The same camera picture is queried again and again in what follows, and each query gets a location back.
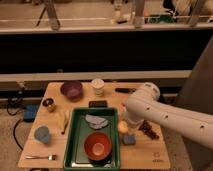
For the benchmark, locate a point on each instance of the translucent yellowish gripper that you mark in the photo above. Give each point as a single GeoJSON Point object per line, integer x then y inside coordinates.
{"type": "Point", "coordinates": [133, 128]}

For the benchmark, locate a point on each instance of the yellow red apple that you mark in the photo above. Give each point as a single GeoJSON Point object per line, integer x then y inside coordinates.
{"type": "Point", "coordinates": [122, 127]}

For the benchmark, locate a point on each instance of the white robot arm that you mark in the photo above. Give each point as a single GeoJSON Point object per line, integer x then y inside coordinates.
{"type": "Point", "coordinates": [143, 104]}

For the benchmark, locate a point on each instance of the orange bowl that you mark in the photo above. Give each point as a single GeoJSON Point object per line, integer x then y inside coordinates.
{"type": "Point", "coordinates": [97, 146]}

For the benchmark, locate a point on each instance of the purple bowl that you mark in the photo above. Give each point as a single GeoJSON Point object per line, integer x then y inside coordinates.
{"type": "Point", "coordinates": [72, 89]}

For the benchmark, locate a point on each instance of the blue sponge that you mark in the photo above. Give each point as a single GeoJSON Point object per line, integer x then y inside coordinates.
{"type": "Point", "coordinates": [128, 139]}

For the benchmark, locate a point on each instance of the dark grape bunch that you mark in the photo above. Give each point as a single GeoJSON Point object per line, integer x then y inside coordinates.
{"type": "Point", "coordinates": [146, 128]}

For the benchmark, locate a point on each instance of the grey crumpled cloth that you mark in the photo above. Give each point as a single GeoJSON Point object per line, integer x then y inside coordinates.
{"type": "Point", "coordinates": [96, 122]}

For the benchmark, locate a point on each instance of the black rectangular block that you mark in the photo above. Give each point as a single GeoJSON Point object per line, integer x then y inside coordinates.
{"type": "Point", "coordinates": [98, 104]}

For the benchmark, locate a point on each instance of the white paper cup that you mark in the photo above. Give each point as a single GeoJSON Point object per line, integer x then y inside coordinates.
{"type": "Point", "coordinates": [98, 86]}

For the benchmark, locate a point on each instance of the green plastic tray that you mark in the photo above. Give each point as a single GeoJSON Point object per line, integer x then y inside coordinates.
{"type": "Point", "coordinates": [75, 158]}

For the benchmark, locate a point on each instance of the yellow banana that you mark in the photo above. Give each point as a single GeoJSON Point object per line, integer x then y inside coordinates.
{"type": "Point", "coordinates": [62, 119]}

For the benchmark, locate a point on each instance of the silver fork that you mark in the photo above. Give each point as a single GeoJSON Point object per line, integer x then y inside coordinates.
{"type": "Point", "coordinates": [49, 157]}

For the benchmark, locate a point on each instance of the small dark tin can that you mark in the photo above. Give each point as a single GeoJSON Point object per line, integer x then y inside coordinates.
{"type": "Point", "coordinates": [49, 104]}

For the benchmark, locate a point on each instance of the blue plastic cup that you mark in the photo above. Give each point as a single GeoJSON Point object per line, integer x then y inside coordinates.
{"type": "Point", "coordinates": [42, 134]}

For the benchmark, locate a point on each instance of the blue power box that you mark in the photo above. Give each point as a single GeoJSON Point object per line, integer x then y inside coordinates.
{"type": "Point", "coordinates": [30, 113]}

